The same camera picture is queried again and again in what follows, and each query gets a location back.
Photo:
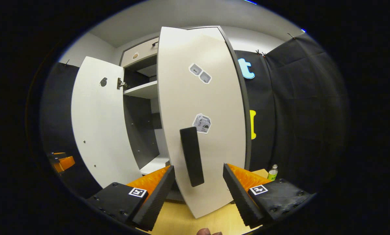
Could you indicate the black backdrop cloth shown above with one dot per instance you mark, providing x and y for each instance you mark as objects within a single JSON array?
[
  {"x": 299, "y": 114},
  {"x": 58, "y": 114}
]

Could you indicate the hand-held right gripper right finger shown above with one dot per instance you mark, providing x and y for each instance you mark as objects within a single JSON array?
[{"x": 239, "y": 195}]

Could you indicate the clear plastic bottle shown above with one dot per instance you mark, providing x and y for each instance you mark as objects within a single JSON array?
[{"x": 272, "y": 174}]

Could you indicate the white cabinet shelf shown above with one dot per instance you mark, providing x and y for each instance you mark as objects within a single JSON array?
[
  {"x": 144, "y": 90},
  {"x": 156, "y": 164}
]

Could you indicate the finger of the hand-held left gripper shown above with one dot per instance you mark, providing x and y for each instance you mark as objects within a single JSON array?
[
  {"x": 56, "y": 154},
  {"x": 66, "y": 163}
]

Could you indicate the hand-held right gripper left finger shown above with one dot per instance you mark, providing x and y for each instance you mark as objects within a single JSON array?
[{"x": 159, "y": 192}]

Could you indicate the beige cabinet drawer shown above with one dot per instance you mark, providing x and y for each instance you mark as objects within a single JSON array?
[{"x": 146, "y": 52}]

